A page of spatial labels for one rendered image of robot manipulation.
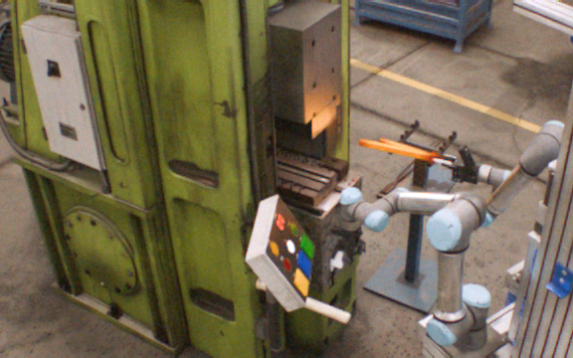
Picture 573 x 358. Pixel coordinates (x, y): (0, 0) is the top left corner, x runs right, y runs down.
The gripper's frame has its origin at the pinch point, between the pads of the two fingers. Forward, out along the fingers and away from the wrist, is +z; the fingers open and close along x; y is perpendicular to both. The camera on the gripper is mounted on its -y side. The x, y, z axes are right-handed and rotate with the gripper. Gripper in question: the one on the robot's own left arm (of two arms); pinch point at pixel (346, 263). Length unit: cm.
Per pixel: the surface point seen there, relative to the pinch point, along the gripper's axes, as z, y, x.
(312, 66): -66, -38, 12
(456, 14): 58, -263, 322
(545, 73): 93, -179, 357
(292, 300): -4.6, 9.5, -30.7
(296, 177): -6, -53, 12
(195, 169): -21, -64, -31
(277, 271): -18.3, 6.3, -34.6
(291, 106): -50, -41, 3
